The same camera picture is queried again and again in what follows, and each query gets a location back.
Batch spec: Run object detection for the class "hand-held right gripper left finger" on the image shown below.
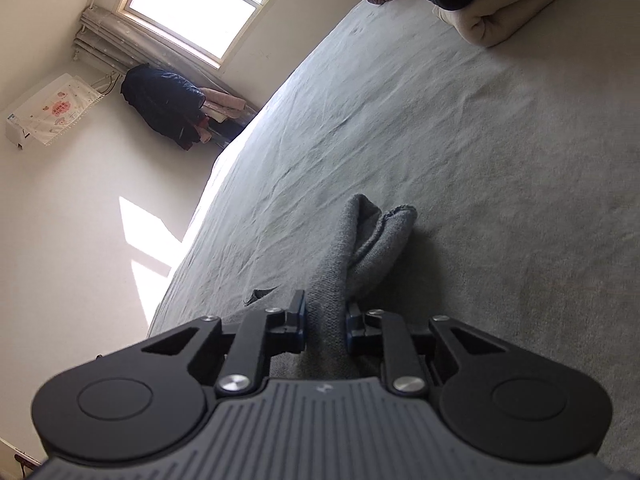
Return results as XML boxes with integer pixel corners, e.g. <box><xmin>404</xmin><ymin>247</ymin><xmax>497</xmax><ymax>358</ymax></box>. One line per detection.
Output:
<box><xmin>140</xmin><ymin>290</ymin><xmax>308</xmax><ymax>396</ymax></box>

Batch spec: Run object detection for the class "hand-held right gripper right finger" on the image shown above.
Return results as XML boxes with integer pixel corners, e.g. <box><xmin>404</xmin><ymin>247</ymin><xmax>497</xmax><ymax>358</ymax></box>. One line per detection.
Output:
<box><xmin>345</xmin><ymin>302</ymin><xmax>506</xmax><ymax>396</ymax></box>

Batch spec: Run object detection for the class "grey knit sweater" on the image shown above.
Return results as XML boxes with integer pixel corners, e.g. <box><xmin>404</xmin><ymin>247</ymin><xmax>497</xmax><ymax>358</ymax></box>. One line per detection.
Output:
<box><xmin>243</xmin><ymin>193</ymin><xmax>418</xmax><ymax>381</ymax></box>

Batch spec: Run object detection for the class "bed with grey sheet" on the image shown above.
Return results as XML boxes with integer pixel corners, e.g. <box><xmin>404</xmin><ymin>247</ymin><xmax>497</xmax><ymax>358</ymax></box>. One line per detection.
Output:
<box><xmin>145</xmin><ymin>0</ymin><xmax>640</xmax><ymax>480</ymax></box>

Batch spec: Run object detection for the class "dark hanging jacket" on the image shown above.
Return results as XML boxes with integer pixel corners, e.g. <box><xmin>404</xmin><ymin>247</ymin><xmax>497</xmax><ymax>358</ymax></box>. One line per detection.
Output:
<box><xmin>120</xmin><ymin>62</ymin><xmax>206</xmax><ymax>152</ymax></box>

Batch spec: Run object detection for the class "window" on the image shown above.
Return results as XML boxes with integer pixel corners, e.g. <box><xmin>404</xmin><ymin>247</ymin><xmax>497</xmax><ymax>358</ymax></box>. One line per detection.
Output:
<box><xmin>116</xmin><ymin>0</ymin><xmax>313</xmax><ymax>71</ymax></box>

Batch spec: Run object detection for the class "cream folded garment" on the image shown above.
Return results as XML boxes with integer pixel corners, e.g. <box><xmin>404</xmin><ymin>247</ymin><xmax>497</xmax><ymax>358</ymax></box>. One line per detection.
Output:
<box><xmin>437</xmin><ymin>0</ymin><xmax>591</xmax><ymax>49</ymax></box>

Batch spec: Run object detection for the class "covered wall air conditioner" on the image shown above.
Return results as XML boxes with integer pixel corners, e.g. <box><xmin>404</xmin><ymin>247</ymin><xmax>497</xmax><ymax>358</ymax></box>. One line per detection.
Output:
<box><xmin>4</xmin><ymin>73</ymin><xmax>103</xmax><ymax>151</ymax></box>

